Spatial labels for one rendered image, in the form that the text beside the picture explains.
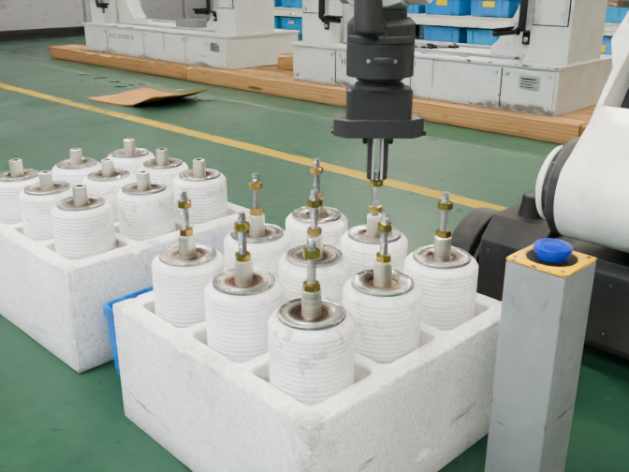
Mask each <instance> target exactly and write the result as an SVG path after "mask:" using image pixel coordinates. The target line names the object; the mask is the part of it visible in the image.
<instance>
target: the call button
mask: <svg viewBox="0 0 629 472"><path fill-rule="evenodd" d="M534 251H535V253H536V256H537V257H538V258H540V259H542V260H544V261H548V262H564V261H566V260H567V257H570V256H571V255H572V252H573V246H572V245H571V244H570V243H568V242H566V241H563V240H559V239H552V238H544V239H539V240H537V241H535V242H534Z"/></svg>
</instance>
